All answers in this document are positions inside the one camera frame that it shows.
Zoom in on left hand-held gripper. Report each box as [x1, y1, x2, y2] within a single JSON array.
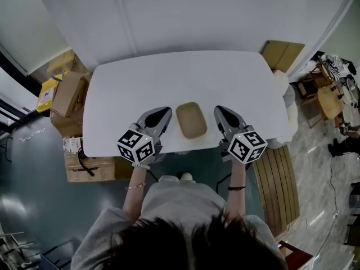
[[117, 107, 173, 165]]

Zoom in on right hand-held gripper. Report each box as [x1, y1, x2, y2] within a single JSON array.
[[213, 105, 268, 170]]

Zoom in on person's left forearm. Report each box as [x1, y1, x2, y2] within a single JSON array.
[[121, 164, 147, 223]]

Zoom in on person's right forearm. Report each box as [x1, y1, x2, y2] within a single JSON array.
[[226, 157, 249, 221]]

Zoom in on white cushions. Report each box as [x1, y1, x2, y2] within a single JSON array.
[[271, 69, 299, 145]]

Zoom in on thin gold bangle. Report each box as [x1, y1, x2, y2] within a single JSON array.
[[125, 182, 147, 192]]

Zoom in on flat cardboard sheet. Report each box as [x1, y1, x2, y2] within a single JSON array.
[[261, 39, 306, 74]]

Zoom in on wooden slat bench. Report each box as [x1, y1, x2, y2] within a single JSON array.
[[253, 146, 301, 237]]

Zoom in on wooden chair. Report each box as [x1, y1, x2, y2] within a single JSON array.
[[295, 65, 325, 101]]

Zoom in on gray shirt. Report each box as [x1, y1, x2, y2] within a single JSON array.
[[70, 174, 288, 270]]

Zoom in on white paper packets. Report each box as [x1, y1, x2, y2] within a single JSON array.
[[62, 137, 83, 153]]

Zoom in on closed brown cardboard box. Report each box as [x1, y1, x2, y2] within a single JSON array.
[[49, 108, 84, 138]]

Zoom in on open brown cardboard box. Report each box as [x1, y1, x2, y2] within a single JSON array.
[[50, 71, 91, 118]]

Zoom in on round wooden stool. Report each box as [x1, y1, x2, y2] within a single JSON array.
[[317, 85, 345, 121]]

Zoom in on yellow plastic bin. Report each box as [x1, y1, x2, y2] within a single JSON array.
[[36, 71, 70, 113]]

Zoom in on striped clothes pile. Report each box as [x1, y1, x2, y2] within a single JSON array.
[[320, 54, 350, 76]]

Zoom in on red chair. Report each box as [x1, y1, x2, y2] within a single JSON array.
[[277, 240, 314, 270]]

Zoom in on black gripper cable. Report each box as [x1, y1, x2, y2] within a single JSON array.
[[215, 173, 232, 194], [145, 169, 159, 183]]

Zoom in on white wall cable duct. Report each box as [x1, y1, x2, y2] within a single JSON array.
[[114, 0, 139, 58]]

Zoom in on black floor cable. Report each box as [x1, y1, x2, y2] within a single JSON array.
[[329, 155, 340, 218]]

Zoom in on black window frame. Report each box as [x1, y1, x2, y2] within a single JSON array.
[[0, 42, 37, 125]]

